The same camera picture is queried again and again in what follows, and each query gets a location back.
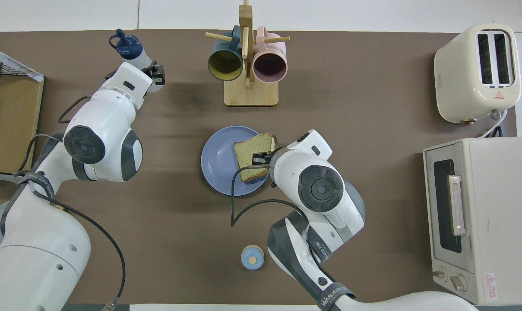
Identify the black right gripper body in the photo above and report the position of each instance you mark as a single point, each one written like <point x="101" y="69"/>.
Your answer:
<point x="269" y="157"/>

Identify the slice of toast bread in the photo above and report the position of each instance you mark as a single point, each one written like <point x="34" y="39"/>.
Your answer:
<point x="248" y="160"/>

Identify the white bottle with navy cap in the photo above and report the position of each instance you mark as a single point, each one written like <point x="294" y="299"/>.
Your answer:
<point x="129" y="47"/>

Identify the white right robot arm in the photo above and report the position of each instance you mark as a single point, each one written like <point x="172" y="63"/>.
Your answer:
<point x="321" y="185"/>

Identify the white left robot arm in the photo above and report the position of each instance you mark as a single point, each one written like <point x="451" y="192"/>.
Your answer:
<point x="101" y="129"/>

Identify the blue round plate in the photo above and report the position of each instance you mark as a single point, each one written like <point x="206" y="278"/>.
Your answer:
<point x="217" y="164"/>

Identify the wooden mug tree rack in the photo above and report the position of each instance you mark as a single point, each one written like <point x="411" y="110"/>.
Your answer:
<point x="252" y="95"/>

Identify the dark teal mug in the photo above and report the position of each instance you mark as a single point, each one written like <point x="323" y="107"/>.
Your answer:
<point x="225" y="65"/>

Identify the pink mug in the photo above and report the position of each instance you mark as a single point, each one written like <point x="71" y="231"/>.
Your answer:
<point x="269" y="65"/>

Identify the small blue bell wooden knob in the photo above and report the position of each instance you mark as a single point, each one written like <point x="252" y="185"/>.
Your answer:
<point x="252" y="257"/>

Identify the brown table mat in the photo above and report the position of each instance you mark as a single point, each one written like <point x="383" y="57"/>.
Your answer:
<point x="373" y="108"/>

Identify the cream two-slot toaster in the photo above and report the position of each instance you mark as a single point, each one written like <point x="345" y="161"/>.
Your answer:
<point x="459" y="82"/>

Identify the white toaster oven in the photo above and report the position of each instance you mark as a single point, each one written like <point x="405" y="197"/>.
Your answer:
<point x="498" y="216"/>

